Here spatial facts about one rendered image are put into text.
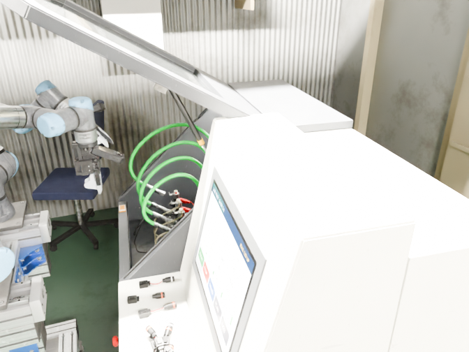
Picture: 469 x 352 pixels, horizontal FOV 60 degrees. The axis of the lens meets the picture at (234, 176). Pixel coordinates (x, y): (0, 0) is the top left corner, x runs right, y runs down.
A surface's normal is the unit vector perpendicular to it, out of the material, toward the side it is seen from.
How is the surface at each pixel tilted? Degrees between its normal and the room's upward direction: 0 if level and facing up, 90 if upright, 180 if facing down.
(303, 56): 90
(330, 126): 90
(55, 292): 0
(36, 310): 90
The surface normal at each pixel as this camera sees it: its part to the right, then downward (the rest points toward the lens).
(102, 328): 0.00, -0.90
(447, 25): -0.94, 0.15
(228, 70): 0.35, 0.40
